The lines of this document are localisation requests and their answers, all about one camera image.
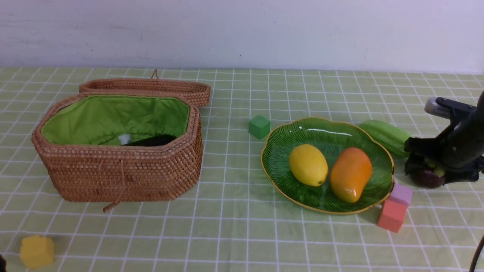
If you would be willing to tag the green leaf-shaped glass plate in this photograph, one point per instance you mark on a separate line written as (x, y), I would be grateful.
(331, 138)

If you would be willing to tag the purple eggplant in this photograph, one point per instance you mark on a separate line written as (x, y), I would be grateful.
(159, 140)

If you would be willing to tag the green ridged gourd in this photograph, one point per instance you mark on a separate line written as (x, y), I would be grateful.
(390, 137)

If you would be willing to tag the green foam cube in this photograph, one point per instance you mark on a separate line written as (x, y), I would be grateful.
(259, 127)

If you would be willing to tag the woven wicker basket green lining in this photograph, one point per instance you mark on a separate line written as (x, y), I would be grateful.
(79, 141)

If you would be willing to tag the orange yellow mango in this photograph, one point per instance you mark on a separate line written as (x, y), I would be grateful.
(350, 174)

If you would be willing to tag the yellow foam block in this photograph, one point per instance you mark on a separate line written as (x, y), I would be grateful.
(37, 251)

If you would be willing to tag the yellow lemon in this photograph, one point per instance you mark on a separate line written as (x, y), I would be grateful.
(308, 165)

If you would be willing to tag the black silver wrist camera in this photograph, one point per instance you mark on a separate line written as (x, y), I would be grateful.
(452, 110)

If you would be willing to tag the pink foam cube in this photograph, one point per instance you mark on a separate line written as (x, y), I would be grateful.
(392, 216)

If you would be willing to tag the dark purple mangosteen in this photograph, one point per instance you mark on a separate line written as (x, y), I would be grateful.
(430, 175)

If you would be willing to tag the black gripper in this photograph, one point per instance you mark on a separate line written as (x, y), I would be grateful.
(459, 151)

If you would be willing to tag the lilac foam cube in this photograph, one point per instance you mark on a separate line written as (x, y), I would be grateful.
(401, 194)

